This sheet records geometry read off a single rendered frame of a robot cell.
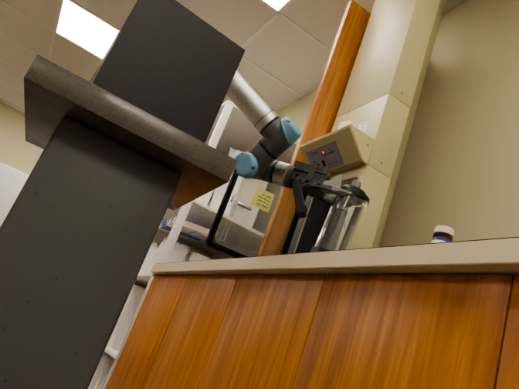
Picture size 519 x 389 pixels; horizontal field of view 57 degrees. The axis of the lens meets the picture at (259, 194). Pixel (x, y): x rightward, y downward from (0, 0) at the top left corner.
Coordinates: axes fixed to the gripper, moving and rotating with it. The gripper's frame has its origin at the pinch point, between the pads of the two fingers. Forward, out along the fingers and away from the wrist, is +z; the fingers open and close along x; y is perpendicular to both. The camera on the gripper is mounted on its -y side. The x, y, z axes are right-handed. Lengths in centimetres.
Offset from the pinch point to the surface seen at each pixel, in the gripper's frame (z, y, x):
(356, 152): -6.7, 23.4, 14.9
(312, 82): -88, 135, 153
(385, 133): -0.8, 35.6, 19.9
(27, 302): -20, -56, -78
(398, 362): 28, -42, -49
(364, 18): -34, 106, 46
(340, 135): -14.0, 28.0, 14.7
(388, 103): -3, 47, 19
